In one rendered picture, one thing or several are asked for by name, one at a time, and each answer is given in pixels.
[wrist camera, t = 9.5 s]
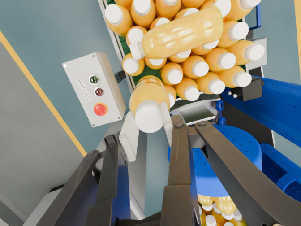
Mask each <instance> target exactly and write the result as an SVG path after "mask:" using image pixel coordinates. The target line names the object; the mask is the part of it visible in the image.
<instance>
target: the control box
mask: <svg viewBox="0 0 301 226"><path fill-rule="evenodd" d="M62 66H63V68H64V70H65V72H66V74H67V76H68V78H69V80H70V82H71V84H72V86H73V88H74V90H75V92H76V94H77V96H78V98H79V100H80V102H81V104H82V106H83V108H84V111H85V113H86V115H87V117H88V119H89V121H90V123H91V125H92V127H96V126H100V125H104V124H107V123H111V122H115V121H118V120H121V119H122V118H123V116H124V113H125V111H126V109H127V108H126V105H125V102H124V100H123V97H122V94H121V92H120V89H119V87H118V84H117V81H116V78H115V76H114V73H113V71H112V68H111V65H110V63H109V60H108V57H107V55H106V53H99V52H94V53H92V54H89V55H86V56H82V57H80V58H77V59H74V60H71V61H68V62H65V63H62ZM91 76H96V77H97V78H98V82H97V83H96V84H92V83H91V82H90V77H91ZM81 83H82V86H81ZM84 87H85V88H84ZM97 88H101V89H102V90H103V94H102V95H101V96H97V95H96V94H95V90H96V89H97ZM85 94H86V95H87V94H88V95H87V96H86V95H85ZM87 99H88V100H87ZM97 104H102V105H103V106H104V107H105V108H106V113H105V114H104V115H103V116H98V115H96V114H95V113H94V107H95V106H96V105H97Z"/></svg>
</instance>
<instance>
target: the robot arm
mask: <svg viewBox="0 0 301 226"><path fill-rule="evenodd" d="M160 104H161V110H162V116H163V124H164V128H165V131H166V134H167V138H168V141H169V144H170V148H171V154H170V164H169V174H168V185H166V186H165V187H164V191H163V202H162V211H160V212H157V213H155V214H152V215H150V216H148V217H146V218H144V219H142V220H134V219H131V212H130V196H129V174H128V162H127V160H126V158H127V159H128V161H129V162H132V161H135V160H136V154H137V146H138V135H139V128H138V127H137V126H136V123H135V116H134V113H133V111H129V112H128V113H127V116H126V119H125V122H124V124H123V127H122V130H120V131H118V132H117V133H116V134H111V135H108V136H106V137H105V138H104V139H103V141H104V144H105V146H106V150H104V151H102V152H99V151H98V150H92V151H90V152H89V153H88V154H86V156H85V157H84V158H83V160H82V161H81V163H80V164H79V166H78V167H77V168H76V170H75V171H74V172H73V174H72V175H71V177H70V178H69V179H68V181H67V182H66V184H65V185H64V186H63V188H62V189H61V191H60V192H59V194H58V195H57V196H56V198H55V199H54V200H53V202H52V203H51V205H50V206H49V207H48V209H47V210H46V212H45V213H44V215H43V216H42V217H41V219H40V220H39V222H38V223H37V224H36V226H202V224H201V219H200V212H199V205H198V194H197V186H196V178H195V171H194V160H193V150H192V149H193V148H199V149H200V150H201V152H202V154H203V155H204V157H205V158H206V160H207V162H208V163H209V165H210V166H211V168H212V169H213V171H214V173H215V174H216V176H217V177H218V179H219V180H220V182H221V183H222V185H223V187H224V188H225V190H226V191H227V193H228V194H229V196H230V198H231V199H232V201H233V202H234V204H235V205H236V207H237V209H238V210H239V212H240V213H241V215H242V216H243V218H244V220H245V221H246V223H247V224H248V226H301V202H299V201H297V200H296V199H294V198H292V197H290V196H289V195H287V194H285V193H284V192H283V191H282V190H281V189H280V188H279V187H278V186H277V185H276V184H275V183H273V182H272V181H271V180H270V179H269V178H268V177H267V176H266V175H265V174H264V173H263V172H262V171H261V170H260V169H259V168H258V167H257V166H256V165H255V164H254V163H253V162H251V161H250V160H249V159H248V158H247V157H246V156H245V155H244V154H243V153H242V152H241V151H240V150H239V149H238V148H237V147H235V146H234V145H233V144H232V143H231V142H230V141H229V140H228V139H227V138H226V137H225V136H224V135H223V134H222V133H220V132H219V131H218V130H217V129H216V128H215V127H214V126H213V125H212V124H211V123H210V122H208V121H200V122H197V123H196V124H195V127H188V126H187V125H186V124H185V123H184V121H183V119H182V117H181V115H179V114H177V115H173V116H170V115H169V111H168V107H167V104H166V102H165V101H164V102H161V103H160ZM92 172H93V173H94V175H93V174H92Z"/></svg>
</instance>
